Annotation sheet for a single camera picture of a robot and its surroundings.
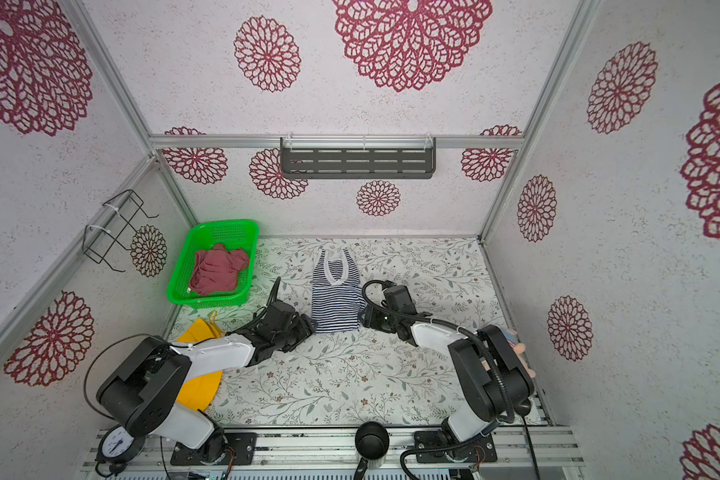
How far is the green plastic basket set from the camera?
39.0 inches

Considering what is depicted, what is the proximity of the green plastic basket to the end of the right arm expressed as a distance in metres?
0.44

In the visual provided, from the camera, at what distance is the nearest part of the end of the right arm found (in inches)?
27.3
